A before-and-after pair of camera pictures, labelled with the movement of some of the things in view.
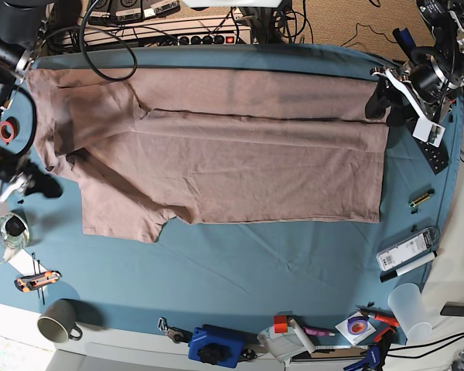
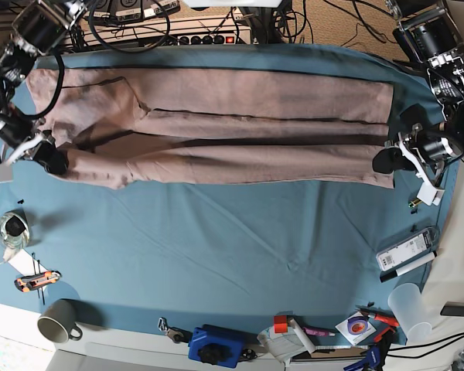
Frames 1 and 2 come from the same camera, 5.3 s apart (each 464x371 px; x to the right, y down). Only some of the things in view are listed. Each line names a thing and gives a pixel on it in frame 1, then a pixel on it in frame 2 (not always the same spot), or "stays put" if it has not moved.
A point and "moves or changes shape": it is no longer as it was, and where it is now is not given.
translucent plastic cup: (409, 305) stays put
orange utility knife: (27, 283) stays put
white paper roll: (302, 335) stays put
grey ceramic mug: (58, 321) stays put
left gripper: (5, 173) → (23, 140)
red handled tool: (378, 314) stays put
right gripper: (428, 86) → (428, 152)
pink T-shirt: (160, 147) moves or changes shape
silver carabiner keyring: (177, 335) stays put
